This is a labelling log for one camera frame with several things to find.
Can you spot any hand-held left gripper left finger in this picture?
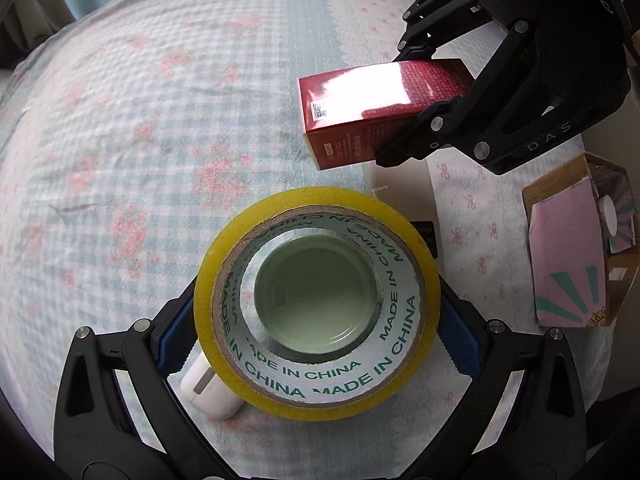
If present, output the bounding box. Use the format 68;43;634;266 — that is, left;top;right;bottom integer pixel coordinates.
52;285;202;480

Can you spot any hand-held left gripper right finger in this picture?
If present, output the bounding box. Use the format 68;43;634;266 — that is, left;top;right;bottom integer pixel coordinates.
434;280;589;480

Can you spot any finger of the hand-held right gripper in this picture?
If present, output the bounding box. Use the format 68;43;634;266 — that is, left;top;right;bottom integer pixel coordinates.
374;19;538;168
397;0;501;63

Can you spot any yellow packing tape roll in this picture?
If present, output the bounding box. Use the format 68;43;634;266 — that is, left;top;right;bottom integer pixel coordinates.
194;186;442;417

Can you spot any red cardboard box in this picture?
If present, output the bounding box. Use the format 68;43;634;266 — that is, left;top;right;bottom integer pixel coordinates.
298;58;475;171

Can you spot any white cylindrical object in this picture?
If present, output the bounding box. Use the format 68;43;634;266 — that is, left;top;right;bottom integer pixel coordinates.
180;350;246;420

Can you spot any white bow print cloth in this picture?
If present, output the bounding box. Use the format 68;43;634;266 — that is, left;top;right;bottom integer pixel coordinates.
320;0;640;411

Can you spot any pink open cardboard box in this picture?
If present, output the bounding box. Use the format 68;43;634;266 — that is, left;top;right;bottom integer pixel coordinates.
521;152;640;330

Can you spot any pale green cup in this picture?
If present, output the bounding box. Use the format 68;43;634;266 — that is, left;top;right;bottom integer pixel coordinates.
253;237;379;361

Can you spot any white round bottle cap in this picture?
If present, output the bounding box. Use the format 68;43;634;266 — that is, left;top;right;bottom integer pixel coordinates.
599;195;621;236

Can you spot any checked floral blanket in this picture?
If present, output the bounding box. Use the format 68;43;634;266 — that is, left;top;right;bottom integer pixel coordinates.
0;0;453;461

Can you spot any grey curtain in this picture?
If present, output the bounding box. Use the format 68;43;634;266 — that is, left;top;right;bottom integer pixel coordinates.
0;0;76;68

